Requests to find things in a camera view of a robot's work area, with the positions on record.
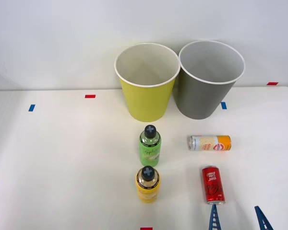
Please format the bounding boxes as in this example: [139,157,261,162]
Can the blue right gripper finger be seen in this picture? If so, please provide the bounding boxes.
[254,206,275,230]
[208,204,221,230]

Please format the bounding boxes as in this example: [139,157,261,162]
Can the red can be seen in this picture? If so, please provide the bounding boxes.
[201,165,226,206]

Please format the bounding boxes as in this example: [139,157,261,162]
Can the yellow plastic bottle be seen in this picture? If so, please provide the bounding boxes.
[134,165,162,204]

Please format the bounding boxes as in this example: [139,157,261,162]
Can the white and orange can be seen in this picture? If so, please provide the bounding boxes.
[188,135,232,151]

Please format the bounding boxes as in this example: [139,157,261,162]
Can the green plastic bottle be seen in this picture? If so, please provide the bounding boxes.
[139,125,162,167]

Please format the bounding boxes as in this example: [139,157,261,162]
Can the grey plastic waste bin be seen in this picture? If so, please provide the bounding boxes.
[175,40,246,120]

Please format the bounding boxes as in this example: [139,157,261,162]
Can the yellow-green plastic waste bin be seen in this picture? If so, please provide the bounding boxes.
[114,42,181,122]

